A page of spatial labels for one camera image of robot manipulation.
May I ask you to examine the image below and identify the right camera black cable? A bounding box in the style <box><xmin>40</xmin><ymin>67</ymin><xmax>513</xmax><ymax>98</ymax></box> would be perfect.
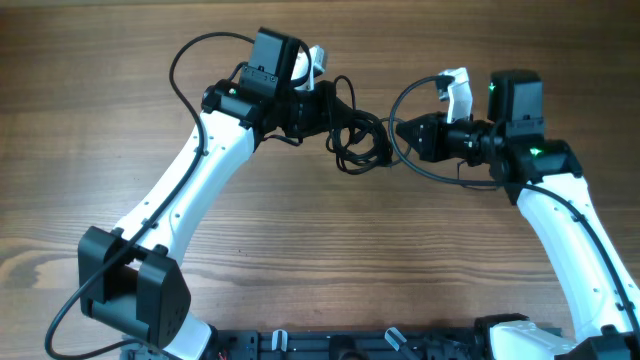
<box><xmin>387</xmin><ymin>74</ymin><xmax>640</xmax><ymax>341</ymax></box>

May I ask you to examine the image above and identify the thick black cable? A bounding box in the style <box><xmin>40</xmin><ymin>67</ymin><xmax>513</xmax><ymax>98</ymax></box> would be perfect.
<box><xmin>324</xmin><ymin>74</ymin><xmax>401</xmax><ymax>176</ymax></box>

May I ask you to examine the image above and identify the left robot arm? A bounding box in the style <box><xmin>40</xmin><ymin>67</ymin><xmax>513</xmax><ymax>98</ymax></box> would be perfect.
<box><xmin>78</xmin><ymin>28</ymin><xmax>352</xmax><ymax>359</ymax></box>

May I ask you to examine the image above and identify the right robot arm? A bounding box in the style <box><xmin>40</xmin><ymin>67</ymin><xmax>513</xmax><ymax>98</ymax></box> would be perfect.
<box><xmin>389</xmin><ymin>68</ymin><xmax>639</xmax><ymax>359</ymax></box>

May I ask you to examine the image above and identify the left camera black cable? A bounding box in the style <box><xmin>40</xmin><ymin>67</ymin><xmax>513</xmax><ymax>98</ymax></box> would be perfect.
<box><xmin>43</xmin><ymin>31</ymin><xmax>256</xmax><ymax>360</ymax></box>

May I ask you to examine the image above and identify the camera black cable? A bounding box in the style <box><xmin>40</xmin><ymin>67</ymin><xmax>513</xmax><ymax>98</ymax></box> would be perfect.
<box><xmin>43</xmin><ymin>31</ymin><xmax>256</xmax><ymax>360</ymax></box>
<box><xmin>387</xmin><ymin>74</ymin><xmax>640</xmax><ymax>341</ymax></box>

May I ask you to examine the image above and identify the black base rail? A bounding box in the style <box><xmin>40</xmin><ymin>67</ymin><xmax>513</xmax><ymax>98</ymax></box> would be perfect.
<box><xmin>207</xmin><ymin>328</ymin><xmax>489</xmax><ymax>360</ymax></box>

